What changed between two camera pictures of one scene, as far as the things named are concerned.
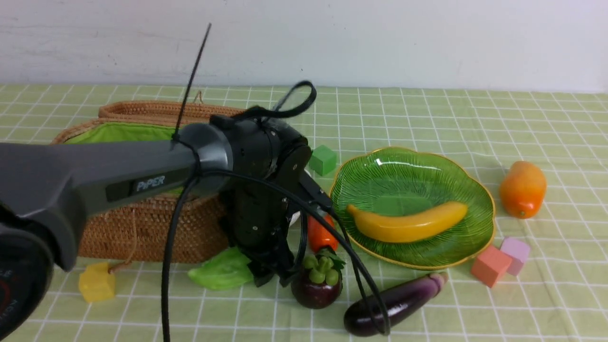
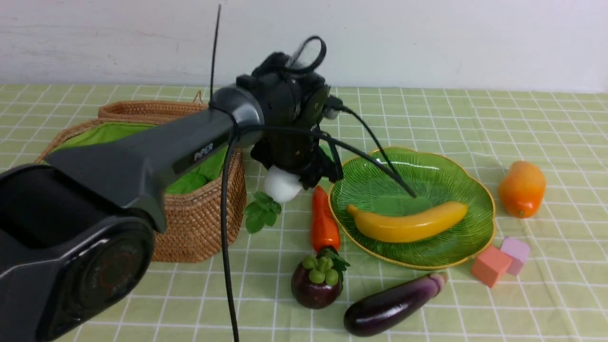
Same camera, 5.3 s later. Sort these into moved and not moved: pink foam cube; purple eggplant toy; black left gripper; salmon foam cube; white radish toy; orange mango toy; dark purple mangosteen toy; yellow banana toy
Moved: black left gripper; white radish toy
Not moved: pink foam cube; dark purple mangosteen toy; purple eggplant toy; salmon foam cube; orange mango toy; yellow banana toy
